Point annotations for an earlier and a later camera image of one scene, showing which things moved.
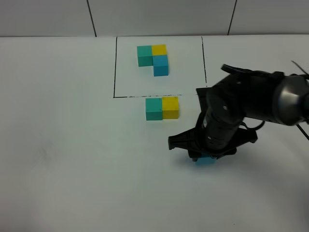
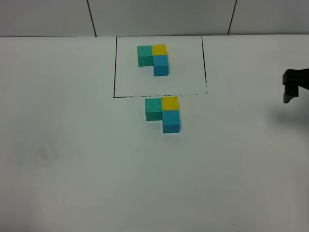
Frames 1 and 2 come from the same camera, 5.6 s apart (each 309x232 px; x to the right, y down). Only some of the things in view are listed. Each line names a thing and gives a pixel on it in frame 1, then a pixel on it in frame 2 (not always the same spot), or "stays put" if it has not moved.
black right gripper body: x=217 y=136 to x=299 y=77
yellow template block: x=159 y=50 stays put
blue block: x=206 y=161 to x=170 y=121
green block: x=153 y=108 stays put
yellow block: x=170 y=107 stays put
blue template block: x=161 y=65 stays put
